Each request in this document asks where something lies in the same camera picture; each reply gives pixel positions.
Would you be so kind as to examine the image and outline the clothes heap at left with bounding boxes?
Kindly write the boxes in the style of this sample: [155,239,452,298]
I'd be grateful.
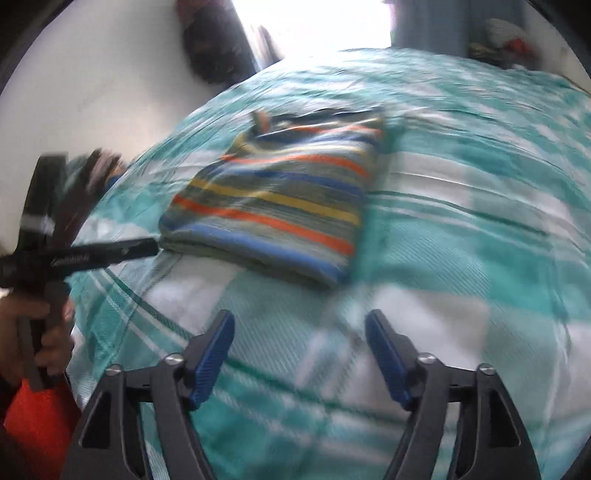
[51,149,126,248]

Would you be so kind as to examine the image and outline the blue curtain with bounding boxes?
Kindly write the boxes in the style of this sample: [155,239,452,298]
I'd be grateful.
[388,0,524,58]

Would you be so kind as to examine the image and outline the clothes pile in corner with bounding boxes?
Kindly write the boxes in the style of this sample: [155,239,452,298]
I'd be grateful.
[468,18,540,70]

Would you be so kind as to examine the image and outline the striped knit sweater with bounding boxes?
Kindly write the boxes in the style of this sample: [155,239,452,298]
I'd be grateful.
[158,107,386,285]

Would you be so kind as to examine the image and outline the red sleeve left forearm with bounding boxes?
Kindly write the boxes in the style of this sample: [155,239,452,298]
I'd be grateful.
[1,378,81,479]

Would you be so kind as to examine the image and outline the dark hanging clothes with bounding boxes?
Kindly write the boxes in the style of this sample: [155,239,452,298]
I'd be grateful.
[176,0,256,87]

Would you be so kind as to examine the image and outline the teal checked bed cover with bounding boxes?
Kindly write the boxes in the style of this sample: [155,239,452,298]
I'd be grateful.
[68,50,590,479]

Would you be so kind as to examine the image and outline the person's left hand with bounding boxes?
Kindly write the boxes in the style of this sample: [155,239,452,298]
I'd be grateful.
[1,292,74,387]

